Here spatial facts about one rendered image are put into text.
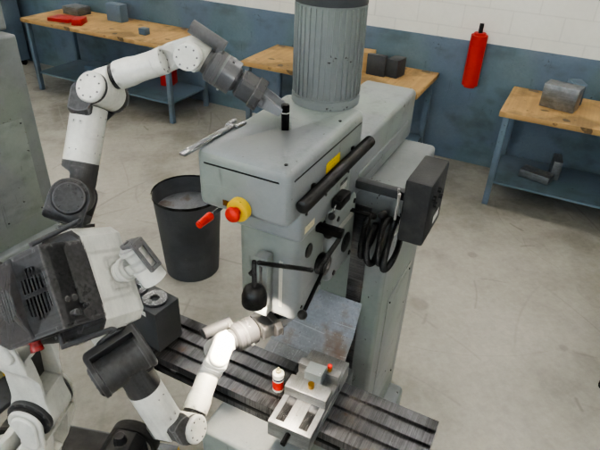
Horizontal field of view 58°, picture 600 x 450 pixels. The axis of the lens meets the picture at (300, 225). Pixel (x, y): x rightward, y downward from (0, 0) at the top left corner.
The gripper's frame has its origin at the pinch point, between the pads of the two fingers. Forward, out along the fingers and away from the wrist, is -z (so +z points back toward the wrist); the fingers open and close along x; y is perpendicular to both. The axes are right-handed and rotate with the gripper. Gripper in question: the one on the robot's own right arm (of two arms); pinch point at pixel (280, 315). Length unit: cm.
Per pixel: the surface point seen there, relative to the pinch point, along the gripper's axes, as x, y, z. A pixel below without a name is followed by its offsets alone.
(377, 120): 13, -53, -48
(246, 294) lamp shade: -10.1, -25.4, 19.5
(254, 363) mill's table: 12.5, 31.8, 2.0
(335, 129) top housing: -8, -66, -10
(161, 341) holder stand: 38, 27, 26
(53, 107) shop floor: 558, 122, -77
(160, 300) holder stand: 43, 12, 23
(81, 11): 608, 28, -145
